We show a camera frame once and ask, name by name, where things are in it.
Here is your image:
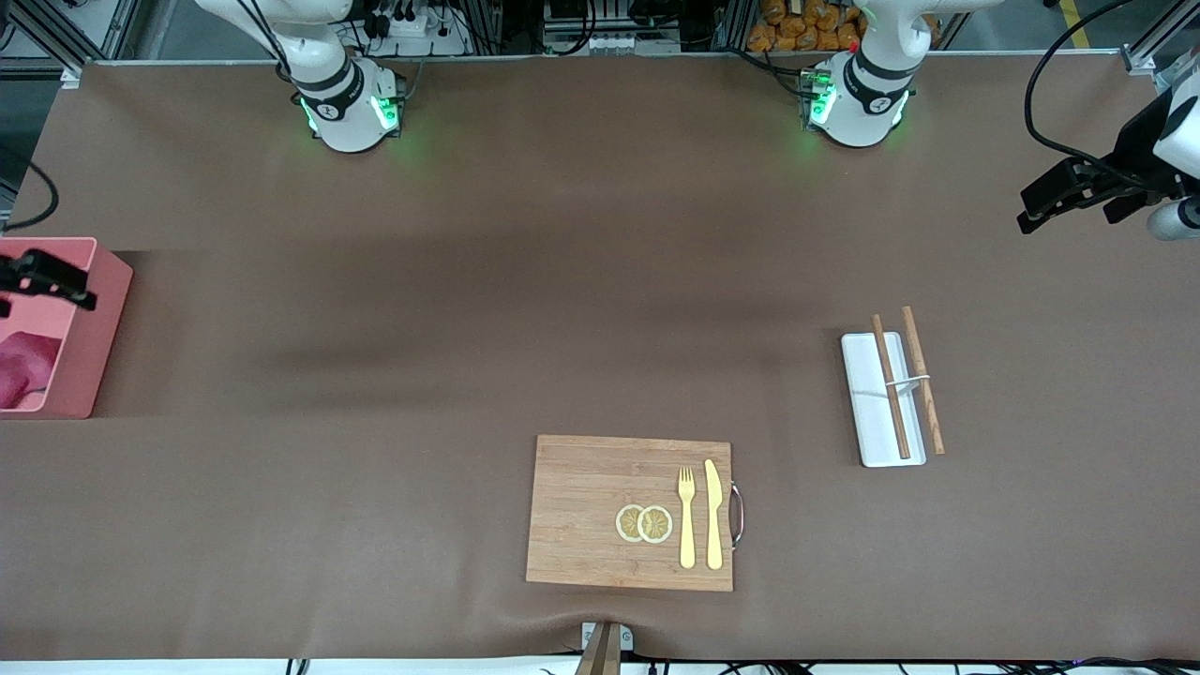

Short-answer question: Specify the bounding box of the aluminium frame strut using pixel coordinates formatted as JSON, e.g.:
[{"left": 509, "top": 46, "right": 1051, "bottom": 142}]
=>
[
  {"left": 1122, "top": 0, "right": 1200, "bottom": 76},
  {"left": 0, "top": 0, "right": 142, "bottom": 90}
]

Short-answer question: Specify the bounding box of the white power strip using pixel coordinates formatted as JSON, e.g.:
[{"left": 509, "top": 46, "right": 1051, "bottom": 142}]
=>
[
  {"left": 356, "top": 7, "right": 473, "bottom": 57},
  {"left": 544, "top": 28, "right": 653, "bottom": 55}
]

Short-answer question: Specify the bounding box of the red and grey cloth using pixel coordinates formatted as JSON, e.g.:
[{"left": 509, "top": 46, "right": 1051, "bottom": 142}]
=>
[{"left": 0, "top": 330, "right": 62, "bottom": 411}]

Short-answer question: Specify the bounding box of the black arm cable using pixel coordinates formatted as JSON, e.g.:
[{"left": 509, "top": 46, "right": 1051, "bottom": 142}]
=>
[
  {"left": 0, "top": 159, "right": 60, "bottom": 232},
  {"left": 1024, "top": 0, "right": 1173, "bottom": 188}
]

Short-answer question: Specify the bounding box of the yellow plastic knife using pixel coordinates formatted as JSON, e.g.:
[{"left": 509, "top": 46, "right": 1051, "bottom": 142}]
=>
[{"left": 704, "top": 458, "right": 726, "bottom": 571}]

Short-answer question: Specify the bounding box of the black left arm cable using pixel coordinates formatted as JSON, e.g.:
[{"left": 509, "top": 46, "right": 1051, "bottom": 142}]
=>
[{"left": 1024, "top": 0, "right": 1173, "bottom": 188}]

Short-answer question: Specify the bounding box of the yellow plastic fork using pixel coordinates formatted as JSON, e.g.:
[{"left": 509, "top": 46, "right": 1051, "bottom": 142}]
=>
[{"left": 677, "top": 466, "right": 698, "bottom": 570}]

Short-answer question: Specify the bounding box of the pink plastic bin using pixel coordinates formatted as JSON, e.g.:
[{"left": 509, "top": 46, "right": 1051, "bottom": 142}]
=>
[{"left": 0, "top": 236, "right": 134, "bottom": 420}]

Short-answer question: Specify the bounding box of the white rectangular tray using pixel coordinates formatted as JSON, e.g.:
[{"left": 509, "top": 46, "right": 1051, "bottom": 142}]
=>
[{"left": 841, "top": 331, "right": 928, "bottom": 468}]

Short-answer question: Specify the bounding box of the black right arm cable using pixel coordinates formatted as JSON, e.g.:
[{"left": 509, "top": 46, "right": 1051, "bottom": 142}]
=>
[{"left": 0, "top": 159, "right": 60, "bottom": 232}]

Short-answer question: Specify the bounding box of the metal bracket with tan bar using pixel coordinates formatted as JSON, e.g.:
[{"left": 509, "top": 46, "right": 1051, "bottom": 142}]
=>
[{"left": 574, "top": 621, "right": 636, "bottom": 675}]

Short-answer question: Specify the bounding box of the wooden cutting board, metal handle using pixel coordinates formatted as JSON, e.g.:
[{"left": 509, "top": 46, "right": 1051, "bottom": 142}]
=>
[{"left": 525, "top": 434, "right": 747, "bottom": 593}]

